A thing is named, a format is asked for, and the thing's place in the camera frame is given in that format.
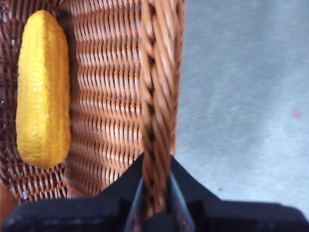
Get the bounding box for brown woven wicker basket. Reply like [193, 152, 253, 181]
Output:
[0, 0, 187, 218]

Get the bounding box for yellow corn cob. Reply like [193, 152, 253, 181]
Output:
[15, 10, 72, 169]

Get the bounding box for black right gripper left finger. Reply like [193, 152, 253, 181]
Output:
[2, 153, 145, 232]

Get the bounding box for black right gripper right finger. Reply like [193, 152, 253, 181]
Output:
[169, 156, 309, 232]

